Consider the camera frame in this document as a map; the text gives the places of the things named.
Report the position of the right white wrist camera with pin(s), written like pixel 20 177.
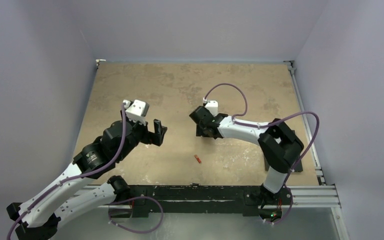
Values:
pixel 211 105

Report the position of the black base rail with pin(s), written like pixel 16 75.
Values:
pixel 246 200

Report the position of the black perforated box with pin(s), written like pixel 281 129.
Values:
pixel 281 158

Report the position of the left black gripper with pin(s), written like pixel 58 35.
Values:
pixel 155 138

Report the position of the red AAA battery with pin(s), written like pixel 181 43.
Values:
pixel 198 159

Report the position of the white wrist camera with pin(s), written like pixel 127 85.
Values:
pixel 211 105
pixel 136 111

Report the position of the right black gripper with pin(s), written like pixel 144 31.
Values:
pixel 199 120

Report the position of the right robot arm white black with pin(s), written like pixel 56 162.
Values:
pixel 279 144

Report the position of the aluminium frame rail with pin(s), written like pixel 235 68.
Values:
pixel 309 187

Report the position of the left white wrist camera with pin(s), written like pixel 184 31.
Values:
pixel 136 111

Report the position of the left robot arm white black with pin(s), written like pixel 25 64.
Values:
pixel 44 214

